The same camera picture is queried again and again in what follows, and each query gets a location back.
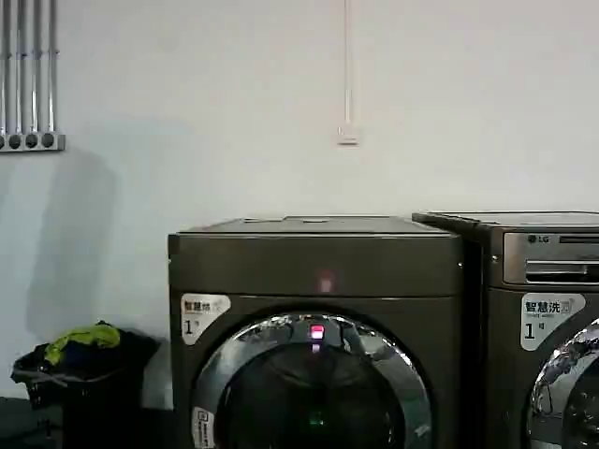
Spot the grey dryer with plain panel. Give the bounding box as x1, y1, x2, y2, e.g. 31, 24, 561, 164
167, 215, 465, 449

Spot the white number sticker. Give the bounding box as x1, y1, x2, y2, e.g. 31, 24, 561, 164
519, 292, 587, 352
180, 293, 232, 347

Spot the round glass dryer door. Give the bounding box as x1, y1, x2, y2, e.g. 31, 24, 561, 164
192, 311, 433, 449

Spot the white instruction label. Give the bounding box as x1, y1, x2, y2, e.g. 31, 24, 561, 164
194, 406, 217, 449

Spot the grey dryer with silver panel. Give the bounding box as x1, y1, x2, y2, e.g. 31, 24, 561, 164
411, 210, 599, 449

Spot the yellow-green garment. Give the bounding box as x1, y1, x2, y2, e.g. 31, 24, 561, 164
44, 322, 122, 368

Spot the dark blue garment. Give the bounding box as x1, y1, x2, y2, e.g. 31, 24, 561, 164
32, 343, 123, 375

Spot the black laundry basket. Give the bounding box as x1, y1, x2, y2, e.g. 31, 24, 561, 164
11, 329, 163, 449

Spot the grey metal junction box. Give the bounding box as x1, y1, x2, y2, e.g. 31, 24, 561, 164
0, 133, 66, 154

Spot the grey metal conduit pipe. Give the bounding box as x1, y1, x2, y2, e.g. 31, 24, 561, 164
16, 0, 29, 137
31, 0, 44, 137
0, 0, 13, 137
47, 0, 61, 137

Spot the round chrome-rimmed dryer door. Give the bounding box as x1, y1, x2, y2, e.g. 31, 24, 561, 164
527, 318, 599, 449

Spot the white wall socket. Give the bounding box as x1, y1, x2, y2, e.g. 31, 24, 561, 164
336, 124, 360, 147

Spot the white wall cable duct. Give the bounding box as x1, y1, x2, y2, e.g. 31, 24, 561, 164
343, 0, 353, 127

